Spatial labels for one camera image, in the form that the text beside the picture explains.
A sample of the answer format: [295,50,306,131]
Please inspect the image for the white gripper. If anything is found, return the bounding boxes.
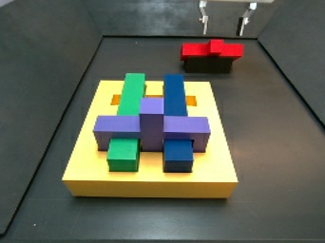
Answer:
[198,0,275,36]

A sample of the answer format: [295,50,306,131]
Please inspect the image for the red cross-shaped block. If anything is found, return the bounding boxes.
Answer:
[180,39,243,61]

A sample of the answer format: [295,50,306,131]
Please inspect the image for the yellow base board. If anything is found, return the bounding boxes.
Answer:
[63,81,238,198]

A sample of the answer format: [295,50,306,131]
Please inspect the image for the black rectangular stand block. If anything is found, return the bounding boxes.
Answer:
[184,57,234,74]

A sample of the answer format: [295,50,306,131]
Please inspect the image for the purple cross-shaped block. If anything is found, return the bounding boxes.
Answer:
[92,98,211,153]

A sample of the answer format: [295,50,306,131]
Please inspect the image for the dark blue long block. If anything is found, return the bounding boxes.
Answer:
[163,74,192,173]

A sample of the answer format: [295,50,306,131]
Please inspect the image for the green long block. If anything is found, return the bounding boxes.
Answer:
[107,73,144,172]

